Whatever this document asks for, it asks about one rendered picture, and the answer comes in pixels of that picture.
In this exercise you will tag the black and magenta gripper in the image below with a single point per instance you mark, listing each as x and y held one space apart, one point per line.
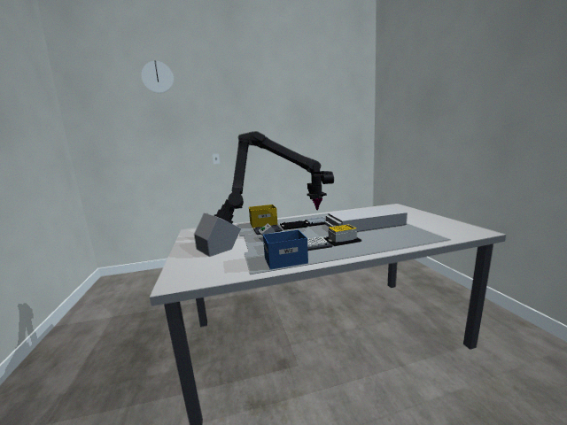
316 195

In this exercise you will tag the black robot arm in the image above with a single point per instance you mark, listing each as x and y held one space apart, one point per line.
257 139

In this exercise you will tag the grey bench mat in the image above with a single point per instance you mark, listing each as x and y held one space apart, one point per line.
372 241

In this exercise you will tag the yellow open-top bin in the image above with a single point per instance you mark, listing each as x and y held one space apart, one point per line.
262 215

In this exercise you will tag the dark blue open-top bin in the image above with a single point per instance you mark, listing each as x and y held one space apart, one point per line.
285 249

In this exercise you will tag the white multiwell plate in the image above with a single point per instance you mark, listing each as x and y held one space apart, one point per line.
316 241

